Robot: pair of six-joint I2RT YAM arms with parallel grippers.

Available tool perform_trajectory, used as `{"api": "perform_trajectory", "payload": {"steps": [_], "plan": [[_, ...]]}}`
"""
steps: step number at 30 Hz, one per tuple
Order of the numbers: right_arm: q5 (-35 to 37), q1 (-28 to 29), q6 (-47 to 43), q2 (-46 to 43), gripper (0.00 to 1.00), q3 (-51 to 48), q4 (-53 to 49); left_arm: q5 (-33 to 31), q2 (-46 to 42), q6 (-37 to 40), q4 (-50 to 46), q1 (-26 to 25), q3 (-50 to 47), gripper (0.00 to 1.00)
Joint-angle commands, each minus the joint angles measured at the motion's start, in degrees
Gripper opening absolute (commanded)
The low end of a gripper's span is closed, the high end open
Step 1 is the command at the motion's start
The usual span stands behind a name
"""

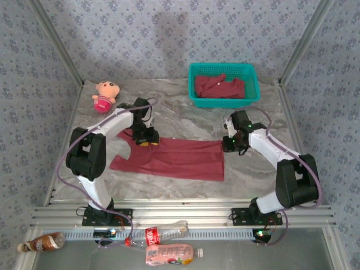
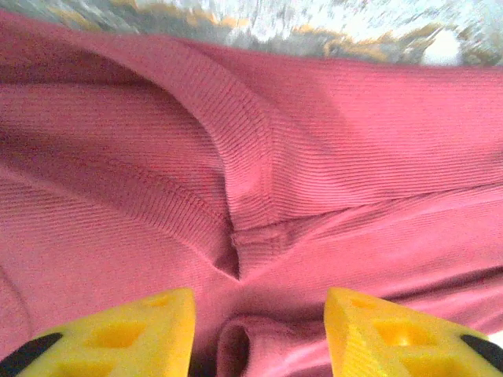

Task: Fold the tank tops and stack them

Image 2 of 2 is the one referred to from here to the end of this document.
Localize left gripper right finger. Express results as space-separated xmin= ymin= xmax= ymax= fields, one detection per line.
xmin=324 ymin=286 xmax=503 ymax=377

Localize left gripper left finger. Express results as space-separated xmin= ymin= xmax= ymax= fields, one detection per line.
xmin=0 ymin=287 xmax=196 ymax=377

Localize maroon ribbed tank top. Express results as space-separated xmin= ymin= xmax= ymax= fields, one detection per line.
xmin=0 ymin=9 xmax=503 ymax=377

